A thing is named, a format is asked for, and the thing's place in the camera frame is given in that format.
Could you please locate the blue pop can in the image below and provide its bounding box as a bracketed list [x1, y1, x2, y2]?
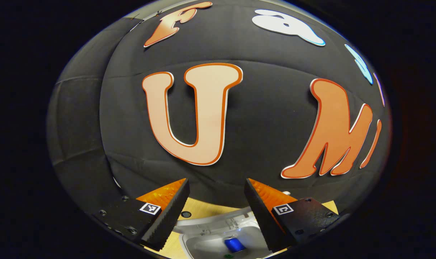
[224, 237, 246, 253]

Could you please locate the white desktop garbage bin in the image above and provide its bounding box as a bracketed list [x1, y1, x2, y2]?
[175, 191, 294, 259]

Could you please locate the dark grey side panel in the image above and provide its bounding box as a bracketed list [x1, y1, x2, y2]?
[47, 16, 132, 216]

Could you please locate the wooden desktop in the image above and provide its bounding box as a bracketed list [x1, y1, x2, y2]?
[144, 197, 339, 259]

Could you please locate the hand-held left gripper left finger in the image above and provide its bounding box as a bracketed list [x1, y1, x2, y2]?
[94, 178, 190, 251]

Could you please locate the black backdrop cloth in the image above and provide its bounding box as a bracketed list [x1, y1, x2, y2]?
[99, 0, 390, 213]

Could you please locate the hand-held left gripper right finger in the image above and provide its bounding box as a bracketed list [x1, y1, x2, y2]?
[244, 178, 340, 252]

